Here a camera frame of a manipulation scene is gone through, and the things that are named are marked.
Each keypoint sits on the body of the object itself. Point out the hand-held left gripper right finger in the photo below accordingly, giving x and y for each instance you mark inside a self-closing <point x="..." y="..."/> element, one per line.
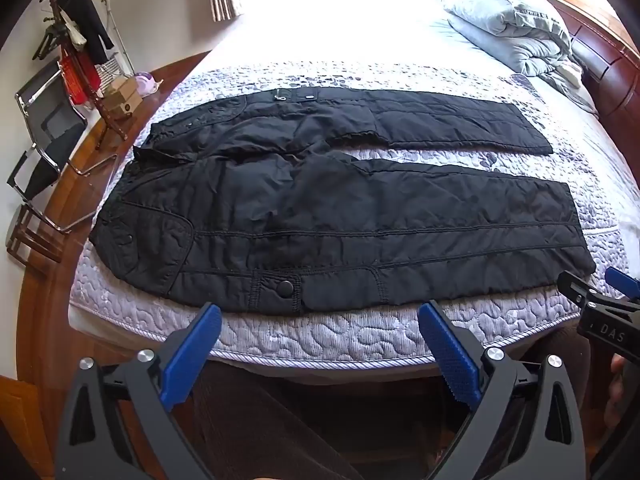
<point x="450" y="355"/>

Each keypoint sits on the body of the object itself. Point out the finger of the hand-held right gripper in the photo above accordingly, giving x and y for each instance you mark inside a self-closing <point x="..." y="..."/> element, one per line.
<point x="575" y="287"/>
<point x="620" y="280"/>

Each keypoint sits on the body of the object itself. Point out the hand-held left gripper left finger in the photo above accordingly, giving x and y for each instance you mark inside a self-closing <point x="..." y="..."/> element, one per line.
<point x="195" y="350"/>

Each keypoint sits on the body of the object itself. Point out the black pants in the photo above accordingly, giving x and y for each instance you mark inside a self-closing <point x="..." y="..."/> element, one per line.
<point x="300" y="210"/>

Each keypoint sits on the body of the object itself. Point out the person's right hand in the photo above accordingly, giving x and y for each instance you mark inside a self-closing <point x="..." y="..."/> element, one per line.
<point x="622" y="380"/>

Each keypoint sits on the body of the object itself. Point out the bed with quilted cover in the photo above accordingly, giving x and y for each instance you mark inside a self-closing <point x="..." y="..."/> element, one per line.
<point x="350" y="332"/>

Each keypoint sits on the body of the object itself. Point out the wooden stool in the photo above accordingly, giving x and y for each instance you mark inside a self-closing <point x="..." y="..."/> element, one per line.
<point x="30" y="240"/>

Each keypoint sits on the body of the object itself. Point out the wooden headboard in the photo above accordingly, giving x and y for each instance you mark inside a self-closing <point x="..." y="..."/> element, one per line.
<point x="615" y="75"/>

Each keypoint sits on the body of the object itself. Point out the large cardboard box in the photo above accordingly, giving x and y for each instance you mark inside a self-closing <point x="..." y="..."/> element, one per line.
<point x="122" y="105"/>

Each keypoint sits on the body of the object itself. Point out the black metal chair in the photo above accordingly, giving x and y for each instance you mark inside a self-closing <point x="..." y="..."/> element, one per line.
<point x="52" y="125"/>

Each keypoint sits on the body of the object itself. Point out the purple container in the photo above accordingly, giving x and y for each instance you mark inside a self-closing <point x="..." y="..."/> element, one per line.
<point x="147" y="85"/>

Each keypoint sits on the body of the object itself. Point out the grey duvet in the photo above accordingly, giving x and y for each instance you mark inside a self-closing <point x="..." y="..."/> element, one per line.
<point x="505" y="25"/>

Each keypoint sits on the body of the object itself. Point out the wooden coat rack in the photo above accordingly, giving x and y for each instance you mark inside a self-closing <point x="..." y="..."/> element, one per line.
<point x="97" y="95"/>

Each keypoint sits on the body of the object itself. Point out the small cardboard box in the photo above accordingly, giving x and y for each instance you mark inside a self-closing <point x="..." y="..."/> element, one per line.
<point x="125" y="84"/>

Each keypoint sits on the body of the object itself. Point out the striped cloth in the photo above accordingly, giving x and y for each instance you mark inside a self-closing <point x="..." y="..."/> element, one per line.
<point x="107" y="72"/>

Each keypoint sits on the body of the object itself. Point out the red bag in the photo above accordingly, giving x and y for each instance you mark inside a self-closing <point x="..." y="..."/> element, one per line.
<point x="75" y="77"/>

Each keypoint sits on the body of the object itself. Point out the white drying rack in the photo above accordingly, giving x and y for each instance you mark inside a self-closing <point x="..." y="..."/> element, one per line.
<point x="112" y="20"/>

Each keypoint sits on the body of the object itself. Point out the black clothes hangers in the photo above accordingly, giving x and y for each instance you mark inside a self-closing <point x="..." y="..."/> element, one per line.
<point x="47" y="42"/>

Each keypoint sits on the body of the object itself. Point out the black jacket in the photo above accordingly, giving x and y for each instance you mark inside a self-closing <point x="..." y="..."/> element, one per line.
<point x="85" y="15"/>

